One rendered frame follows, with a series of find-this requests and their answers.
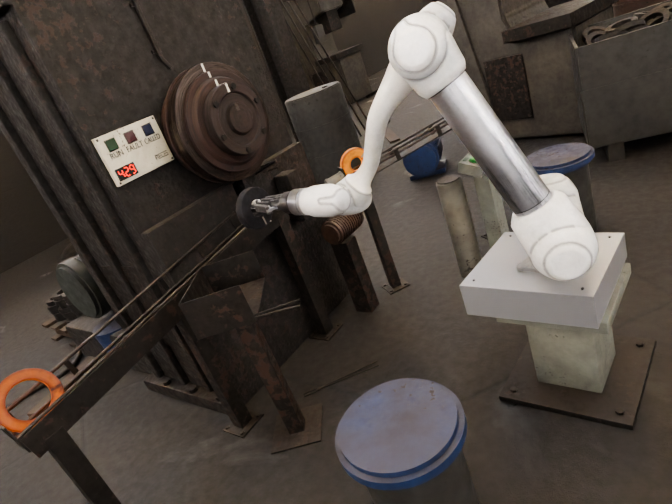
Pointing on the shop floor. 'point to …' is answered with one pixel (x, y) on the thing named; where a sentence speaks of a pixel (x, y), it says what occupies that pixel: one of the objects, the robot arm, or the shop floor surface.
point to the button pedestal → (492, 210)
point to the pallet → (59, 306)
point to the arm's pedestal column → (582, 375)
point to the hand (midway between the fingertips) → (253, 204)
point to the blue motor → (426, 161)
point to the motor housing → (351, 259)
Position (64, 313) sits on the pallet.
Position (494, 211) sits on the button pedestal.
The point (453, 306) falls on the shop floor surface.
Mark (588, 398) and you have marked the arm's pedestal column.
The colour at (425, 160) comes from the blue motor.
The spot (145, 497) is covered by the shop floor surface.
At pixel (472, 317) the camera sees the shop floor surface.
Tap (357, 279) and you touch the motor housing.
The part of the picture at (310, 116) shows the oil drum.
